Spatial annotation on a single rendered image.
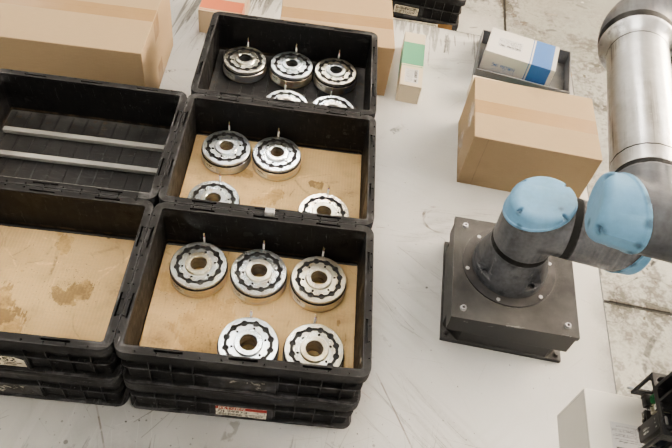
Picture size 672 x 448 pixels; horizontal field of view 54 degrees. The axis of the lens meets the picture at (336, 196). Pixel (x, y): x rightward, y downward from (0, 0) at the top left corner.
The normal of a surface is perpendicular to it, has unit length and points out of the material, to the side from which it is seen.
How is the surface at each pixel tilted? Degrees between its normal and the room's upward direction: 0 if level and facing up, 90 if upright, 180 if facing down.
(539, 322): 2
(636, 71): 30
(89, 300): 0
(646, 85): 17
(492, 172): 90
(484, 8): 0
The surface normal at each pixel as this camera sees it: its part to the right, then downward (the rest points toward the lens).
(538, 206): -0.04, -0.66
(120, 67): -0.04, 0.76
